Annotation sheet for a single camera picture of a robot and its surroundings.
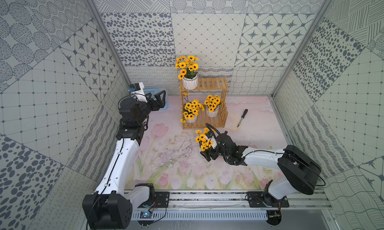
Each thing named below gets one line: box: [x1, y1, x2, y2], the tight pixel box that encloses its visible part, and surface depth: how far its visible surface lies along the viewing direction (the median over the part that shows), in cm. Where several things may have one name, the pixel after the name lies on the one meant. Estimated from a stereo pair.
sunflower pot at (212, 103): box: [204, 94, 221, 118], surface depth 96 cm
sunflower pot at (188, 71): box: [175, 55, 199, 90], surface depth 82 cm
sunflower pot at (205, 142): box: [195, 127, 215, 152], surface depth 80 cm
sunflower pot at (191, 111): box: [183, 99, 205, 124], surface depth 93 cm
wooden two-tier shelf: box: [180, 77, 229, 130], surface depth 98 cm
